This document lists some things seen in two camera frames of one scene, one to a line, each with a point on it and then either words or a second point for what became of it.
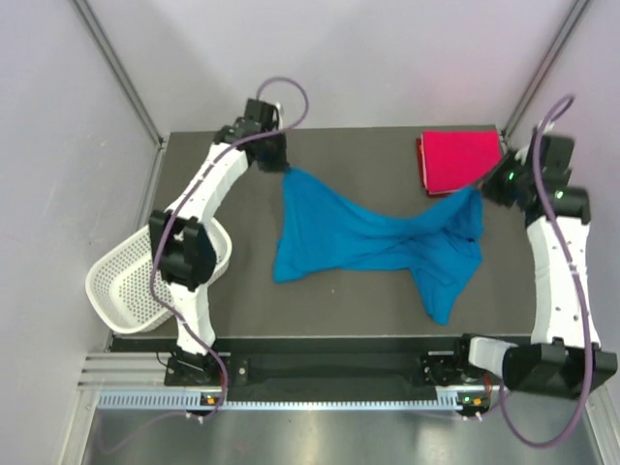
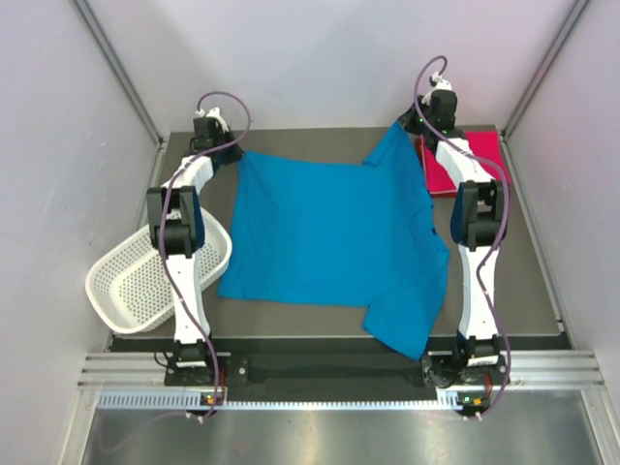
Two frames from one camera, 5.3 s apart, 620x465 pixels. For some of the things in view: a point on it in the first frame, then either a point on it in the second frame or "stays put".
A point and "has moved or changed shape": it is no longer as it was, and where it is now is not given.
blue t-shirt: (320, 233) has moved or changed shape
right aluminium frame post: (544, 69) stays put
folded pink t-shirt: (456, 159) stays put
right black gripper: (488, 185) → (406, 118)
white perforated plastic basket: (121, 287) stays put
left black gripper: (279, 164) → (235, 154)
